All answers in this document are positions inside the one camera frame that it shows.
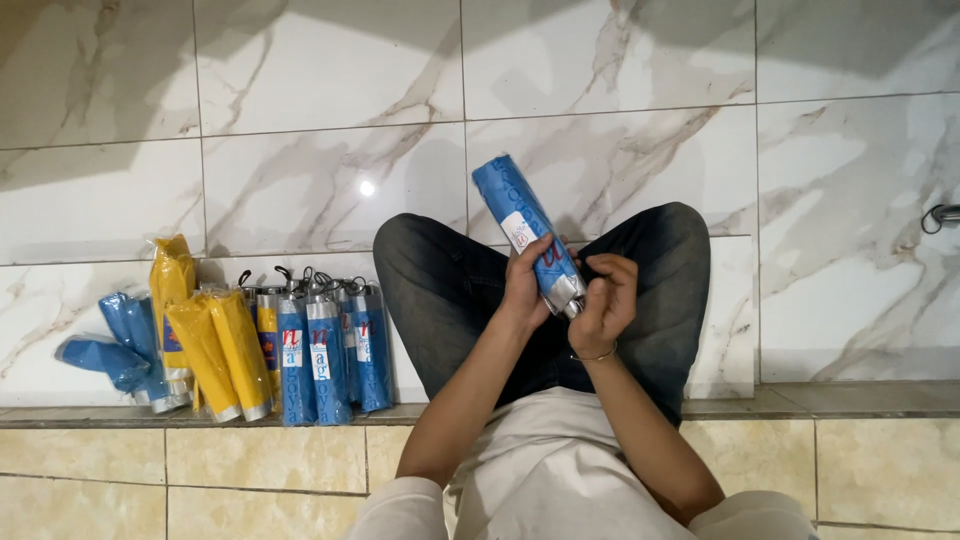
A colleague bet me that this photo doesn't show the yellow umbrella with blue label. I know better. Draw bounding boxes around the yellow umbrella with blue label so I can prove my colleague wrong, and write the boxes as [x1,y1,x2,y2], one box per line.
[255,288,285,411]

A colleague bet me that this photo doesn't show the white shirt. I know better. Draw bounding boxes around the white shirt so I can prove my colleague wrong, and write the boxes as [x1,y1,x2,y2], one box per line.
[341,386,820,540]

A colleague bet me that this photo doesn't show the dark blue jeans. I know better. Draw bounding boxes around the dark blue jeans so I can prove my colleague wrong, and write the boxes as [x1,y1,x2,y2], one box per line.
[372,201,712,429]

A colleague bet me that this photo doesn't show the person's right hand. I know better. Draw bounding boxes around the person's right hand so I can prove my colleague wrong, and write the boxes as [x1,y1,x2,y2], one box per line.
[567,252,641,360]

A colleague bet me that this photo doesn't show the person's left hand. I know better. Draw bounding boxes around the person's left hand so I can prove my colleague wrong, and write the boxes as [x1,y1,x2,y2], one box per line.
[500,233,582,332]

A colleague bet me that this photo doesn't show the blue sleeved folding umbrella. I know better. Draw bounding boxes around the blue sleeved folding umbrella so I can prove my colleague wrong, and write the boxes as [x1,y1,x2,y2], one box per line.
[471,153,589,322]

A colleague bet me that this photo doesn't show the metal wall fixture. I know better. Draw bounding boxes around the metal wall fixture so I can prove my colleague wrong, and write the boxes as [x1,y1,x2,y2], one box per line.
[921,203,960,236]

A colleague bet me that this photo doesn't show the tall yellow packaged umbrella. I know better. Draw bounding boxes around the tall yellow packaged umbrella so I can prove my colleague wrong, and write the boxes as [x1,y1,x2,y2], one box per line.
[147,234,198,400]

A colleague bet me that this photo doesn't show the row of blue packaged umbrellas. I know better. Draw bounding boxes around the row of blue packaged umbrellas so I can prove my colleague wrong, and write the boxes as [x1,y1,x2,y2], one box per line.
[55,265,396,428]

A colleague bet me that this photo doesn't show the thin gold bracelet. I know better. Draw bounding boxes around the thin gold bracelet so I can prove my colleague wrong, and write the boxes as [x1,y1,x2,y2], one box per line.
[568,341,620,365]

